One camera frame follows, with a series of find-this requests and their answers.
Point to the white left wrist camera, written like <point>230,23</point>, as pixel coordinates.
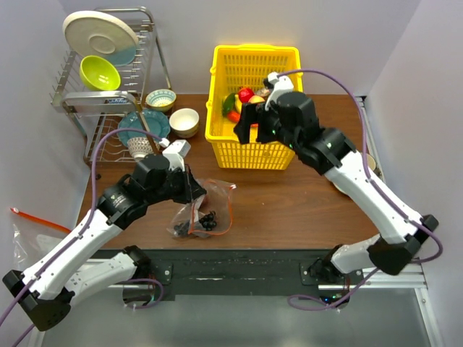
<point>175,152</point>

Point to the peach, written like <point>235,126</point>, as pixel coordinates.
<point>255,99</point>

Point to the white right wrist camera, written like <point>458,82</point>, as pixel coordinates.
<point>278,85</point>

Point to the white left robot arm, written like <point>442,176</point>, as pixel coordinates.
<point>48,290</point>

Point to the orange carrot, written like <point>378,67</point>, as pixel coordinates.
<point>234,117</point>

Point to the white bowl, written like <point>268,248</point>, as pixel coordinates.
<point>185,122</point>

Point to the green cucumber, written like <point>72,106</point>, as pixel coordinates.
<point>228,104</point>

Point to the lime green bowl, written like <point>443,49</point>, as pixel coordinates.
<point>96,73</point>

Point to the grey patterned bowl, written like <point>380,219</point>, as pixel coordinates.
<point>139,147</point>

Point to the red apple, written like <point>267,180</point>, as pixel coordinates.
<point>244,94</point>

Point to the black grape bunch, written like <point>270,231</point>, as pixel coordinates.
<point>201,228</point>

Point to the metal dish rack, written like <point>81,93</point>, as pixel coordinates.
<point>96,113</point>

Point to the large cream plate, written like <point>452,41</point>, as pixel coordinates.
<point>94,33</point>

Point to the yellow banana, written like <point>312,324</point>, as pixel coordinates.
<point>237,104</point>

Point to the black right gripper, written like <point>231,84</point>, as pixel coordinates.
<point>253,113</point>

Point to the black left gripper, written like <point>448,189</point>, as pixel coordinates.
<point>191,188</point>

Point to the spare zip bag orange zipper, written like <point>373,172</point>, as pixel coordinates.
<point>33,238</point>

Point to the cream mug black handle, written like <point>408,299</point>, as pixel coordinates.
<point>372,164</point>

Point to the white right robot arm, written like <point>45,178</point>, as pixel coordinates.
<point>402,230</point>

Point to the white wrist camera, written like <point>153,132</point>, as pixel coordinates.
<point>175,152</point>
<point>278,85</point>

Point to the mint green saucer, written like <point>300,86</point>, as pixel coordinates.
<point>340,187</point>

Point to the clear zip bag orange zipper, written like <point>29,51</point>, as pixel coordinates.
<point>218,199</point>

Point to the teal patterned small bowl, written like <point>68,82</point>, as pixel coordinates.
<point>161,100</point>

